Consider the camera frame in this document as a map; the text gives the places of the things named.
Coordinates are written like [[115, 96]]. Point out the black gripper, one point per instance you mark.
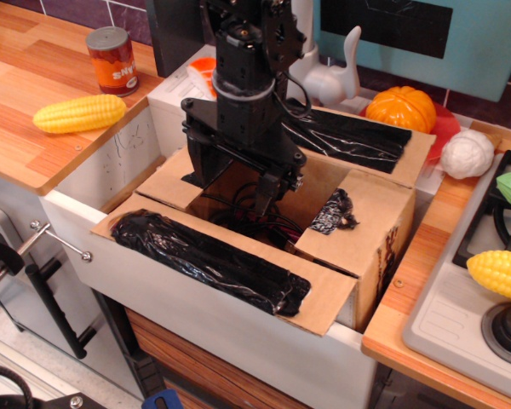
[[250, 132]]

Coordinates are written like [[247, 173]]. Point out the cardboard box with black tape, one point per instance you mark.
[[277, 217]]

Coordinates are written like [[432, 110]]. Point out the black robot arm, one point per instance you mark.
[[256, 43]]

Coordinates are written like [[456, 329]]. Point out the salmon sushi toy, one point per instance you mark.
[[200, 73]]

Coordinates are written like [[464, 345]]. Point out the yellow toy corn left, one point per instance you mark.
[[80, 114]]

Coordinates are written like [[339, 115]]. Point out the yellow toy corn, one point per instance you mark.
[[80, 114], [492, 270]]

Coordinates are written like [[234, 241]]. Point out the white toy kitchen sink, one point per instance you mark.
[[284, 326]]

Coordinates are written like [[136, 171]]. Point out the red toy soup can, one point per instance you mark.
[[111, 53]]

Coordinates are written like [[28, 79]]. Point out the orange toy pumpkin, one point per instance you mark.
[[405, 107]]

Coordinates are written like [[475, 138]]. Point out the silver towel bar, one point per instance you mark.
[[41, 229]]

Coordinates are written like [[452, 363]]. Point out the red toy plate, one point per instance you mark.
[[394, 139]]

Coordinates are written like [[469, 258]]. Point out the white toy garlic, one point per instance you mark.
[[469, 153]]

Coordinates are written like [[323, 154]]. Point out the toy stove top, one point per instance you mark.
[[463, 318]]

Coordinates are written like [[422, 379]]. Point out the teal toy microwave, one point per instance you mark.
[[463, 46]]

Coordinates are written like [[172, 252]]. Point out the yellow toy corn right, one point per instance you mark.
[[492, 270]]

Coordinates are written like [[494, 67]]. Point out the black stove knob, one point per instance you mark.
[[496, 330]]

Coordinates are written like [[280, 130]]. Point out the black oven door handle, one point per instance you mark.
[[39, 278]]

